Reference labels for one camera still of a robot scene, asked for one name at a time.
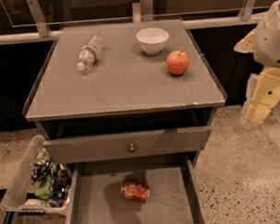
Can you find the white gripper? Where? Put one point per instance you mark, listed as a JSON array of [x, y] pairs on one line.
[[271, 40]]

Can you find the red coke can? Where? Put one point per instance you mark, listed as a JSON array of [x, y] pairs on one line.
[[135, 192]]

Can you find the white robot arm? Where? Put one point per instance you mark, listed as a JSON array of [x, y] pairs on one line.
[[267, 39]]

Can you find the grey drawer cabinet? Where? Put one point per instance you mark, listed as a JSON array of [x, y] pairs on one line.
[[126, 90]]

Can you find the round metal drawer knob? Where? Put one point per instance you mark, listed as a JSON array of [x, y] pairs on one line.
[[131, 148]]

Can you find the grey open middle drawer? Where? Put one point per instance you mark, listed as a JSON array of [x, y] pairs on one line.
[[174, 198]]

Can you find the grey top drawer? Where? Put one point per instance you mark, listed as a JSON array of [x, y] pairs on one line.
[[147, 143]]

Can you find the red apple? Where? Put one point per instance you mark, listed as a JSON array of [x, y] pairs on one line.
[[178, 62]]

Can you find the white bowl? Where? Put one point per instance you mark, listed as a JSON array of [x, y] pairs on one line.
[[152, 40]]

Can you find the clear plastic water bottle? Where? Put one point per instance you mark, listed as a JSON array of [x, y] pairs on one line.
[[90, 53]]

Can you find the metal railing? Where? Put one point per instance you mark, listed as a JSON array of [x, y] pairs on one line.
[[33, 20]]

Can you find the snack packets in bin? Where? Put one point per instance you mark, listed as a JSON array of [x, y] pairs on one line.
[[53, 180]]

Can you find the clear plastic storage bin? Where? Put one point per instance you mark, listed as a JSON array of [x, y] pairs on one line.
[[16, 197]]

